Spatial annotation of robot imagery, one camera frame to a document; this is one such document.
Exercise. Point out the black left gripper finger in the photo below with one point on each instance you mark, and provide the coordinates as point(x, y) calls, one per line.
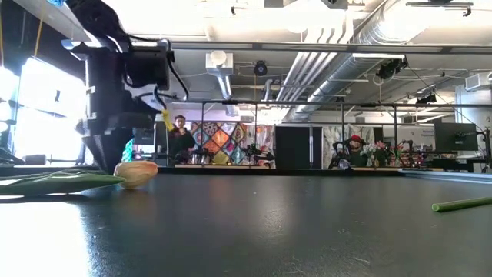
point(123, 144)
point(105, 150)

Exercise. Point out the cream tulip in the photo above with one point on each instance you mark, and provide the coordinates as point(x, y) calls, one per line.
point(136, 175)
point(461, 204)

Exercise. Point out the black tabletop robot arm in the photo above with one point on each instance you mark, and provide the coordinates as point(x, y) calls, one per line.
point(257, 152)
point(342, 157)

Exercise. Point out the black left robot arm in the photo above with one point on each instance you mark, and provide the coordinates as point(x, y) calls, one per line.
point(100, 19)

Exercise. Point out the teal glass vase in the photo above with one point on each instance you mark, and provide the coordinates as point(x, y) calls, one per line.
point(128, 152)

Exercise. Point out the black computer monitor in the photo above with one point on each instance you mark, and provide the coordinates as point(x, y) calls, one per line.
point(455, 136)
point(161, 136)

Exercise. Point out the yellow tag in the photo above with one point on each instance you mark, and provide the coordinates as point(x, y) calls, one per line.
point(167, 121)

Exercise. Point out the person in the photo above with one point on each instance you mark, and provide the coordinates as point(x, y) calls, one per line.
point(356, 139)
point(180, 140)

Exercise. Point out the colourful patchwork quilt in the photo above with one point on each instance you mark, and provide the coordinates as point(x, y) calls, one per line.
point(221, 142)

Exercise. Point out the floral curtain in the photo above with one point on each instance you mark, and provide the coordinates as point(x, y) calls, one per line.
point(263, 134)

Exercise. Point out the black table mat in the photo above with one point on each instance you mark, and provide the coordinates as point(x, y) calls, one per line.
point(246, 231)

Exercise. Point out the black ceiling speaker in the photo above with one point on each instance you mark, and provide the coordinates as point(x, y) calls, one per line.
point(260, 68)

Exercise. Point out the white patterned curtain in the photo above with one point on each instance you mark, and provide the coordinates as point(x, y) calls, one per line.
point(334, 134)

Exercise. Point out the black ceiling spotlight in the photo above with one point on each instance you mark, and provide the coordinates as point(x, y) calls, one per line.
point(390, 68)

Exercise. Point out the white air conditioner unit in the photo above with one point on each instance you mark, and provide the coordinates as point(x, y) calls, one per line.
point(476, 81)

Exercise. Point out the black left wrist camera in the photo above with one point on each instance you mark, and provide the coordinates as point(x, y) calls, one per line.
point(148, 65)

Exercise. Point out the black metal rack frame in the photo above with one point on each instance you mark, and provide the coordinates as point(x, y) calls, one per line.
point(292, 102)

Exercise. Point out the silver ventilation duct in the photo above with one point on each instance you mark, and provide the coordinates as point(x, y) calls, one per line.
point(346, 73)

